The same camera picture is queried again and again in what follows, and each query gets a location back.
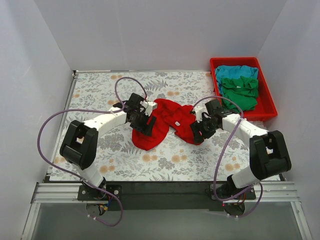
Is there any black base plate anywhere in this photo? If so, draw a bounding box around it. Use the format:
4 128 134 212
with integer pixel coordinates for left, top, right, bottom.
77 181 257 212

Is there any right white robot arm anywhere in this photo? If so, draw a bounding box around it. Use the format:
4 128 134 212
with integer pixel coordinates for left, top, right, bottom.
190 97 292 202

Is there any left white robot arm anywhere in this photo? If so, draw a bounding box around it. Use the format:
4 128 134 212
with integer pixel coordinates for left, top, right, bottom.
59 93 158 200

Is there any green t shirt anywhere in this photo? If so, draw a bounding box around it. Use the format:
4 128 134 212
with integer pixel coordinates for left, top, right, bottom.
221 76 259 111

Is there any red t shirt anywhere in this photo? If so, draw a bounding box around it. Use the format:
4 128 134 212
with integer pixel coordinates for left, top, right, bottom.
132 98 197 151

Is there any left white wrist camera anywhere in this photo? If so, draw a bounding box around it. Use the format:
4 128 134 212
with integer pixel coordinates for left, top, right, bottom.
140 100 158 117

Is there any red plastic bin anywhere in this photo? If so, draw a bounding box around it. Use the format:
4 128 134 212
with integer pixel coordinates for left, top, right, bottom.
209 56 278 122

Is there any floral table mat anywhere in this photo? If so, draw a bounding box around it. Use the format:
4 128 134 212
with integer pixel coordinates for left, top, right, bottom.
63 71 249 181

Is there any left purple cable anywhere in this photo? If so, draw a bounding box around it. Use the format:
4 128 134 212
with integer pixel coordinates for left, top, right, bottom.
37 76 148 227

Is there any blue t shirt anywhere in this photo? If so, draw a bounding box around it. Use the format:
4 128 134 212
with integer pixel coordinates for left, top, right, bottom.
214 65 259 95

